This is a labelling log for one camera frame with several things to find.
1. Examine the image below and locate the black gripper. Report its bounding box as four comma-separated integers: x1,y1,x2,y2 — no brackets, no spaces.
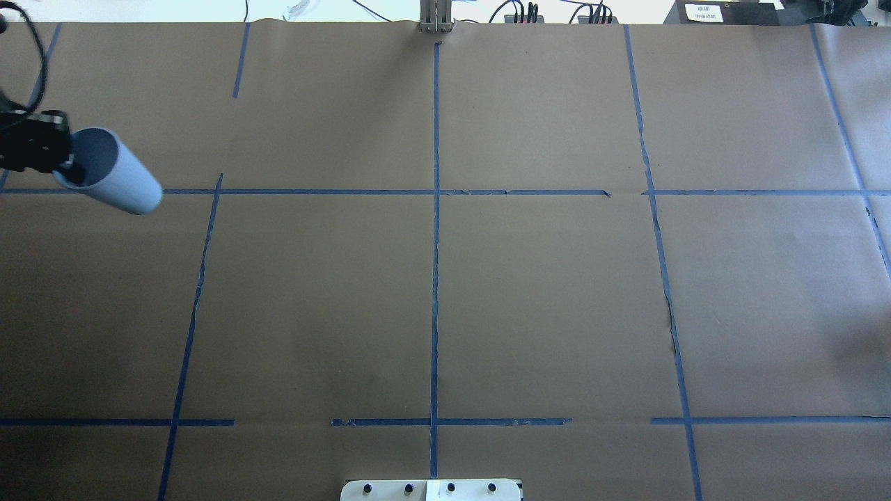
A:
1,110,73,173

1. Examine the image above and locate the blue ribbed cup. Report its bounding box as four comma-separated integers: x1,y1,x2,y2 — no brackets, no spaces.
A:
53,127,164,215

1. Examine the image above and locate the black power supply box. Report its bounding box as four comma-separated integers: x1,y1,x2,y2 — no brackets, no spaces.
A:
663,1,782,26

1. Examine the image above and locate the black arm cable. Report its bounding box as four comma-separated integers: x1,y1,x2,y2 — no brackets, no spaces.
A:
0,0,49,116

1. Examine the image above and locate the aluminium frame post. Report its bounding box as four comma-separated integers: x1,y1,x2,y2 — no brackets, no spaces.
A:
419,0,455,33

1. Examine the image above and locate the white pedestal column base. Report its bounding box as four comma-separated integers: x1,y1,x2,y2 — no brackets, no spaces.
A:
340,478,524,500

